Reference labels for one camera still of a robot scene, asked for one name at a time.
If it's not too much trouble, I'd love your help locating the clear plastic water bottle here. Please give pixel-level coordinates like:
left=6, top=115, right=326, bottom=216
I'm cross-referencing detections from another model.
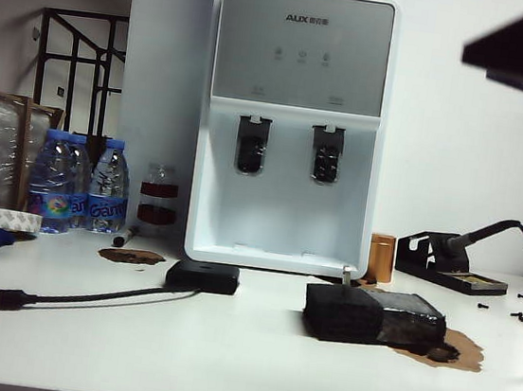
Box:
left=59, top=133, right=100, bottom=232

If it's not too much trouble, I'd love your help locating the black USB hub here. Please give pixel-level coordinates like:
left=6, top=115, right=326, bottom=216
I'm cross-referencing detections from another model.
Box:
left=163, top=258, right=243, bottom=297

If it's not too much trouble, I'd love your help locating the black metal stair railing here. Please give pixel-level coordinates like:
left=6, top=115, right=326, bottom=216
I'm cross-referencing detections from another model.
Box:
left=27, top=6, right=133, bottom=143

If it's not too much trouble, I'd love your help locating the grey black soldering iron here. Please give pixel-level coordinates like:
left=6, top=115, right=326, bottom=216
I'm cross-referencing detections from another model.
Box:
left=440, top=210, right=523, bottom=267

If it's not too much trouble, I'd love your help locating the right plastic water bottle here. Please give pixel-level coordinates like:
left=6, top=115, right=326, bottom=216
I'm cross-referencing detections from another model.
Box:
left=82, top=136, right=136, bottom=237

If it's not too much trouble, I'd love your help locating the copper coloured cylinder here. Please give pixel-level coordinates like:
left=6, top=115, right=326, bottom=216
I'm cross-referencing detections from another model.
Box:
left=365, top=232, right=399, bottom=284

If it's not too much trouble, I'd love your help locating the white AUX water dispenser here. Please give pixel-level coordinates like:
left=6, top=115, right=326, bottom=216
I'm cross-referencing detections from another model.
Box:
left=181, top=0, right=404, bottom=285

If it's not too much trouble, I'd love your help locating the black marker pen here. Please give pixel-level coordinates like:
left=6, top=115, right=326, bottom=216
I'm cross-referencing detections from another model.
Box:
left=111, top=223, right=140, bottom=252

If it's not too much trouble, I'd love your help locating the wooden crate with bubble wrap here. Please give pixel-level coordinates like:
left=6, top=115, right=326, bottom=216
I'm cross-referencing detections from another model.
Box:
left=0, top=81, right=70, bottom=219

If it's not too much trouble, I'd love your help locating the left plastic water bottle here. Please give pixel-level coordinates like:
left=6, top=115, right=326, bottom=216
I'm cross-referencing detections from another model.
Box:
left=22, top=126, right=83, bottom=238

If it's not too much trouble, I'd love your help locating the black sponge block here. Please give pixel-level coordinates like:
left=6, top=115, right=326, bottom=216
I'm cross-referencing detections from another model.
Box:
left=298, top=279, right=451, bottom=356

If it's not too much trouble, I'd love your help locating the glass jar with red bands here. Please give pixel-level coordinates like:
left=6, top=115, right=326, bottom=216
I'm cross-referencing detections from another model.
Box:
left=134, top=160, right=184, bottom=239

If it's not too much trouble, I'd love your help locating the black soldering iron stand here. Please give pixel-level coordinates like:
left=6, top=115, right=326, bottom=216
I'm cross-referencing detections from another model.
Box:
left=391, top=227, right=514, bottom=301

